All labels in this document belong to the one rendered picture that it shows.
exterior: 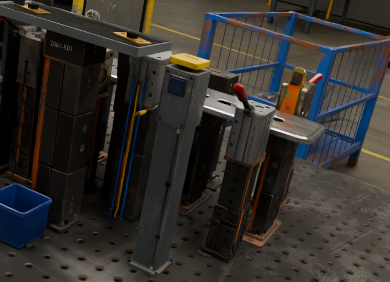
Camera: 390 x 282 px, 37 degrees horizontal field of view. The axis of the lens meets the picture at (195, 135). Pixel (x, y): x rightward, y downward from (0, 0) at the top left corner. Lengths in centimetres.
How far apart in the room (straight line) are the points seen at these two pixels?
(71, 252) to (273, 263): 47
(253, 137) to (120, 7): 385
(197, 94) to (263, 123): 19
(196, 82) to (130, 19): 406
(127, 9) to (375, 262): 386
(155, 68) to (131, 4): 381
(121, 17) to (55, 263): 393
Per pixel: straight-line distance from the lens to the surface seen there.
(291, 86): 155
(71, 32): 118
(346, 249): 159
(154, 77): 131
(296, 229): 160
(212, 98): 148
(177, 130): 112
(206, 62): 112
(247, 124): 124
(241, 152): 126
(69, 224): 138
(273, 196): 143
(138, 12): 520
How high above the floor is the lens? 139
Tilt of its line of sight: 19 degrees down
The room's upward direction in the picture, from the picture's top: 12 degrees clockwise
